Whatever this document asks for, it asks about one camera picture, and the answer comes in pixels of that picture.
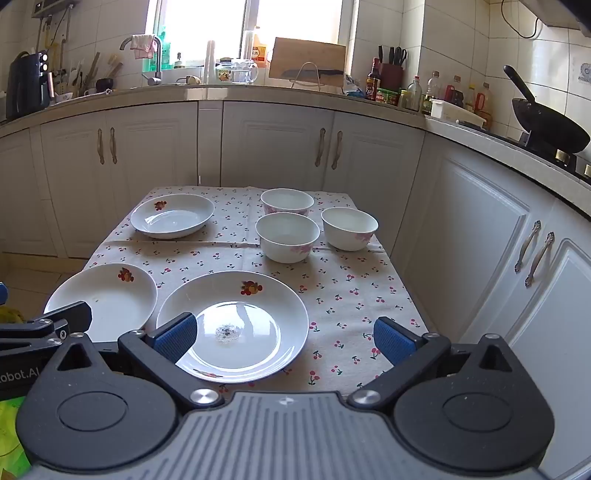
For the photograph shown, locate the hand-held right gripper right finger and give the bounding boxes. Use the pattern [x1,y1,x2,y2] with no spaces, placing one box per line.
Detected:
[346,316,532,412]

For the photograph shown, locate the wooden cutting board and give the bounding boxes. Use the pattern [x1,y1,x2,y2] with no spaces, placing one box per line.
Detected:
[268,36,347,86]

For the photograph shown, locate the orange bottle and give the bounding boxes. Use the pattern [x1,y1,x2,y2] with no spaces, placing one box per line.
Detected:
[252,27,268,68]

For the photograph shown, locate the metal wire rack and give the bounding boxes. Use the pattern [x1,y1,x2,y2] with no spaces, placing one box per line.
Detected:
[289,61,325,89]

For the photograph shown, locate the kitchen cleaver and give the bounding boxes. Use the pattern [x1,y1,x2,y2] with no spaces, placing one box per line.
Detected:
[283,68,343,78]

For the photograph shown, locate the black gas stove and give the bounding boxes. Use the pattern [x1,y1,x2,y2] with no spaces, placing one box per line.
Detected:
[457,119,591,185]

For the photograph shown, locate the glass teapot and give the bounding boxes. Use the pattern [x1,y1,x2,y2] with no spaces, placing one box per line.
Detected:
[215,57,260,85]

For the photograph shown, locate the white fruit print plate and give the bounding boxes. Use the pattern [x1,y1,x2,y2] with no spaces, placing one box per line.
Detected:
[130,193,216,240]
[156,270,310,384]
[43,263,158,343]

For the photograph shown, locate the dark soy sauce bottle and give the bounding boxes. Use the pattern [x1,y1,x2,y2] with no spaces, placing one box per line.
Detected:
[366,57,382,101]

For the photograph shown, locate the range hood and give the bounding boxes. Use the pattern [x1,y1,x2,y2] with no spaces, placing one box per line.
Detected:
[519,0,591,29]

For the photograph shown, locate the kitchen window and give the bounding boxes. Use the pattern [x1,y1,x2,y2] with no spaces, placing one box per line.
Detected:
[147,0,359,70]

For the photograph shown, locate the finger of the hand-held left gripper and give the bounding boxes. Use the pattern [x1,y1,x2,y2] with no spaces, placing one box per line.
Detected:
[0,301,93,352]

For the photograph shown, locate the blue white plastic bag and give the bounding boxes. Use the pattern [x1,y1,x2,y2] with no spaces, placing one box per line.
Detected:
[344,75,369,98]

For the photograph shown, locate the white plastic tray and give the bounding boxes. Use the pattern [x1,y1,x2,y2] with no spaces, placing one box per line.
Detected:
[429,98,487,130]

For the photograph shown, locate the dark red knife holder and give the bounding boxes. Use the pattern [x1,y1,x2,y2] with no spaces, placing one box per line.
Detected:
[379,45,406,92]

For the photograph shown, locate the pink cloth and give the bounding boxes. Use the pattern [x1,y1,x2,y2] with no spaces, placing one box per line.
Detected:
[130,34,156,59]

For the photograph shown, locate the black wok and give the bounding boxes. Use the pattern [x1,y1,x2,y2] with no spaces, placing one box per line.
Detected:
[503,65,591,156]

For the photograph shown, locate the black cable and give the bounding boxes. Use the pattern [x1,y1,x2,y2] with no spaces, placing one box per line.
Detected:
[501,0,544,40]

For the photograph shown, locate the yellow green printed bag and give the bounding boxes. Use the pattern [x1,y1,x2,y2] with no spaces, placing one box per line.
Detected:
[0,396,31,479]

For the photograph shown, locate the silver faucet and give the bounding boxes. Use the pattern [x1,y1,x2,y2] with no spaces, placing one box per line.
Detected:
[120,36,164,86]

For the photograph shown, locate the cherry print tablecloth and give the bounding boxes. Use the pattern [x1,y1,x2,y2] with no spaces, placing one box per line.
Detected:
[82,185,431,408]

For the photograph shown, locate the white pink floral bowl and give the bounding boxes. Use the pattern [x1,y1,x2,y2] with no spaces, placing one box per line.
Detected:
[321,207,380,252]
[255,212,321,264]
[260,188,315,217]

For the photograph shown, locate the clear glass bottle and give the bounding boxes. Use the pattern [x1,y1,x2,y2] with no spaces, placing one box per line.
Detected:
[408,76,424,112]

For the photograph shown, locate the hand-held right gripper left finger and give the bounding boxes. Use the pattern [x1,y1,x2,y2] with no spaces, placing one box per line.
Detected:
[41,312,227,412]

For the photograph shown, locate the kitchen utensils group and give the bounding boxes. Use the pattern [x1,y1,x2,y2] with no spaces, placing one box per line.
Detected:
[58,50,125,96]

